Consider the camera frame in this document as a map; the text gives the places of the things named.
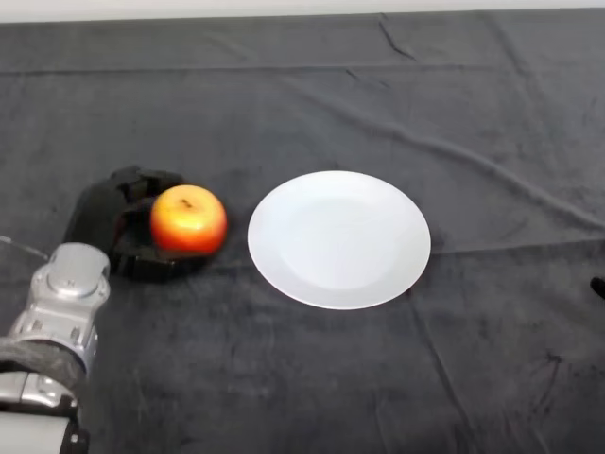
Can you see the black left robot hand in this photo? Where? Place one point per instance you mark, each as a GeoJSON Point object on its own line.
{"type": "Point", "coordinates": [97, 213]}

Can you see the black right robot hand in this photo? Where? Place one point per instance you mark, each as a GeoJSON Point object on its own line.
{"type": "Point", "coordinates": [600, 287]}

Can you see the white round plate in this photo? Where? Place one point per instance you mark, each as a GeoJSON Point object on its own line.
{"type": "Point", "coordinates": [339, 240]}

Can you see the red yellow apple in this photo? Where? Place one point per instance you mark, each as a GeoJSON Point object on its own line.
{"type": "Point", "coordinates": [189, 224]}

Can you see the black cloth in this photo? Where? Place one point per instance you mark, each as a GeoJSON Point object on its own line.
{"type": "Point", "coordinates": [302, 378]}

